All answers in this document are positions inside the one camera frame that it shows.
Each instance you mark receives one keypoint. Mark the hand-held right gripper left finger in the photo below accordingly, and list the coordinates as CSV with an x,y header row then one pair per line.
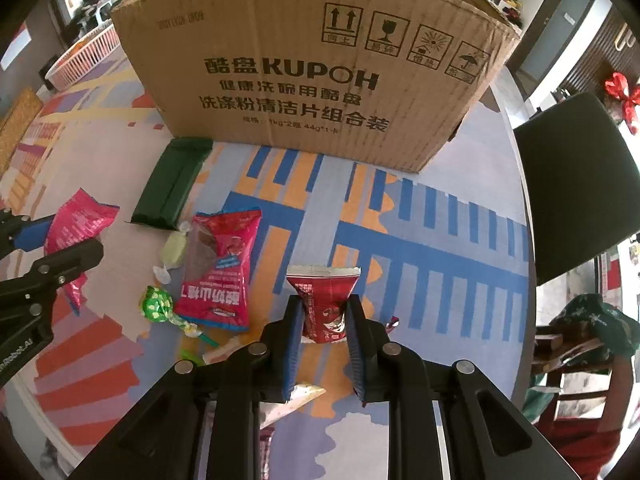
x,y
292,350

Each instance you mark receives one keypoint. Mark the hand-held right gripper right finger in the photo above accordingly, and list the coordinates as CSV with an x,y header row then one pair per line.
x,y
357,355

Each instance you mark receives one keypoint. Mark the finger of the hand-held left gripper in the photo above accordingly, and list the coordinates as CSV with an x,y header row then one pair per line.
x,y
75,257
32,232

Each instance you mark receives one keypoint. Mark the pink snack packet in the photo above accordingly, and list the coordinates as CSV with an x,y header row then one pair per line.
x,y
75,215

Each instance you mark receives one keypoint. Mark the small red snack packet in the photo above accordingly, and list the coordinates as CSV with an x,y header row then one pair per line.
x,y
325,300

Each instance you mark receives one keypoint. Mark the brown cardboard box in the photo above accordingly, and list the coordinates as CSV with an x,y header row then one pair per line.
x,y
300,35

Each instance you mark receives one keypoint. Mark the cream snack packet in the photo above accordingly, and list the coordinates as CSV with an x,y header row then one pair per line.
x,y
295,395

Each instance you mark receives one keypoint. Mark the small dark wrapped candy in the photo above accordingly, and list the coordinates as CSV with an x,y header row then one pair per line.
x,y
392,324

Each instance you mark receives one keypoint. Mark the green dotted lollipop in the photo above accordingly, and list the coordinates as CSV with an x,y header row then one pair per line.
x,y
156,305

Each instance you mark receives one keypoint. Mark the pale green wrapped candy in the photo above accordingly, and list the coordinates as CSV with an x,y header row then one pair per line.
x,y
174,252

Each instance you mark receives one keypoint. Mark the large red snack bag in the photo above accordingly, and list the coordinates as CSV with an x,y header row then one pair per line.
x,y
220,280

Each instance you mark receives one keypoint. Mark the yellow woven mat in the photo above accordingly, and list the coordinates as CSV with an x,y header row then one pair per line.
x,y
17,125

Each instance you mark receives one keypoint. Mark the dark green packet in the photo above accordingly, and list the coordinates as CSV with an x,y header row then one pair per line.
x,y
170,185

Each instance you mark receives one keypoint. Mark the white plastic basket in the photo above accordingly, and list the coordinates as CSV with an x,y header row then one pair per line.
x,y
85,60

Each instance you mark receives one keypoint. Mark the wooden chair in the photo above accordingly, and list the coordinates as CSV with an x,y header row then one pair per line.
x,y
555,350

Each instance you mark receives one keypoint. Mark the green patterned cloth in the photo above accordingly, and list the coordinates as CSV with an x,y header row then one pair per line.
x,y
595,315

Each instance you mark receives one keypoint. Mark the dark chair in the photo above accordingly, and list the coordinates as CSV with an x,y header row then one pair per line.
x,y
575,185

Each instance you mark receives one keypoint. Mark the red foil bow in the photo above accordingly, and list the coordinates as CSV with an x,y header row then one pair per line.
x,y
620,92

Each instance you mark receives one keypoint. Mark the grey door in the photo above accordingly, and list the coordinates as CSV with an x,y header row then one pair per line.
x,y
560,30

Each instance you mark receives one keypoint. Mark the toy shelf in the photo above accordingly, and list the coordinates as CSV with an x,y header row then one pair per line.
x,y
507,2

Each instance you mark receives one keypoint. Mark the gold wall ornament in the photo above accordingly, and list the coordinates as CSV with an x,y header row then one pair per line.
x,y
623,36

